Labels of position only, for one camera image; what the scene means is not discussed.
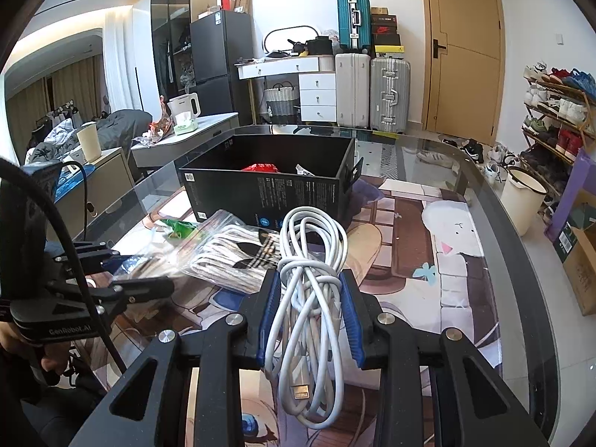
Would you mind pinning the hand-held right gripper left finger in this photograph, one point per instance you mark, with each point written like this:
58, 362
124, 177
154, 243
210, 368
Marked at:
270, 321

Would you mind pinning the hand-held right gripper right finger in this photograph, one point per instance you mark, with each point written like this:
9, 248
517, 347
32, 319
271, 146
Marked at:
354, 321

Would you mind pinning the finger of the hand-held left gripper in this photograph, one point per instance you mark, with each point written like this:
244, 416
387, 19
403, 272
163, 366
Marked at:
88, 252
135, 289

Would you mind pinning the green packet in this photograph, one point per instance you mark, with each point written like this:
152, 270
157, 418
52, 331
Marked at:
179, 229

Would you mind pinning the bagged striped socks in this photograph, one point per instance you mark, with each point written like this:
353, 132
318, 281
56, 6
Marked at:
233, 251

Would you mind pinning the black cardboard box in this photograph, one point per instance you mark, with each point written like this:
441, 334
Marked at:
223, 195

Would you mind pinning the white packet with red label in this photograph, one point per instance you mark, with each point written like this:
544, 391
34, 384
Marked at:
258, 168

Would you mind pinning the white plastic bag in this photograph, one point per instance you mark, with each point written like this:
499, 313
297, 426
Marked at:
305, 170

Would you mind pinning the person's left hand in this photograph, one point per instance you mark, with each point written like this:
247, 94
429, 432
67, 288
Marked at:
9, 337

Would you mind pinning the beige cabinet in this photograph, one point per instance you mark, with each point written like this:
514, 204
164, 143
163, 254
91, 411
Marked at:
107, 186

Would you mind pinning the beige cylindrical bin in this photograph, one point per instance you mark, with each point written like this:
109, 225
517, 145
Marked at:
89, 142

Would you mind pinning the dark bedding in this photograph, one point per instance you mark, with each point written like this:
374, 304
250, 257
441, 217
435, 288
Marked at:
121, 128

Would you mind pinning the crumpled snack wrapper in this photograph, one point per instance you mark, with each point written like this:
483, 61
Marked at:
156, 130

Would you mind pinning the grey side table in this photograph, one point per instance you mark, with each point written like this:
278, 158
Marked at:
186, 146

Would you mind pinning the green tissue pack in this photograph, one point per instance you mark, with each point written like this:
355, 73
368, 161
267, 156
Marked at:
186, 127

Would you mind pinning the beige curtains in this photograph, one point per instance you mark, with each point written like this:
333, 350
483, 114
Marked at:
70, 88

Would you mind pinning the white kettle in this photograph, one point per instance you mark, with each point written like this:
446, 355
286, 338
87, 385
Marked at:
182, 107

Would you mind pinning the white bucket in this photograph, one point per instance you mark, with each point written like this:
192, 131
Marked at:
521, 200

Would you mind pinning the shoes on floor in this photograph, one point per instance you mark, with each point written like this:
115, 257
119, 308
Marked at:
475, 151

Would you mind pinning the wicker basket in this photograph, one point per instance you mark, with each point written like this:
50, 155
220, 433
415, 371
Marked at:
281, 102

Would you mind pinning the white vanity desk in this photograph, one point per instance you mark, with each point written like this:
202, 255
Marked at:
316, 98

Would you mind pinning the silver suitcase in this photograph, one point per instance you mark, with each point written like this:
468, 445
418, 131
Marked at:
390, 95

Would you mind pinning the white suitcase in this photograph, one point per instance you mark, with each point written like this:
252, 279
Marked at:
352, 91

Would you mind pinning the open cardboard box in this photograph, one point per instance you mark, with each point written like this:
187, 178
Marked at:
584, 270

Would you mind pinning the black fridge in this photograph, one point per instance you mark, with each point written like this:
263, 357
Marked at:
221, 56

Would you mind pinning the tall glass cabinet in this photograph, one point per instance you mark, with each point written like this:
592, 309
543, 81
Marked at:
174, 23

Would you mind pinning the yellow and black box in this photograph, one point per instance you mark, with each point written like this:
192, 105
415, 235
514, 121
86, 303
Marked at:
389, 51

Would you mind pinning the black bag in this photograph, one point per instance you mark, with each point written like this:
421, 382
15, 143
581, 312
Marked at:
319, 46

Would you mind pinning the oval mirror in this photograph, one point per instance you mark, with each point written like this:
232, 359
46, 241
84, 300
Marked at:
281, 37

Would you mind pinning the wooden door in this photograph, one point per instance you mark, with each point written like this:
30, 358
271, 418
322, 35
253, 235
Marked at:
465, 56

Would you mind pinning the shoe rack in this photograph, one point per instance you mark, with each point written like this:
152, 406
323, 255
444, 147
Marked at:
563, 116

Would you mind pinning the red and black shoe box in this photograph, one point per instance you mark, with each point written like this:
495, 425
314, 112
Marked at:
384, 30

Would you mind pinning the flat cardboard box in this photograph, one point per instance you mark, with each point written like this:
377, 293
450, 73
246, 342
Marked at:
242, 0

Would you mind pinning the teal suitcase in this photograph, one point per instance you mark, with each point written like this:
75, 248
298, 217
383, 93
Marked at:
354, 23

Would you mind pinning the small brown cardboard box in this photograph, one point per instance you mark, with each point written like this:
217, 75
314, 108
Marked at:
379, 10

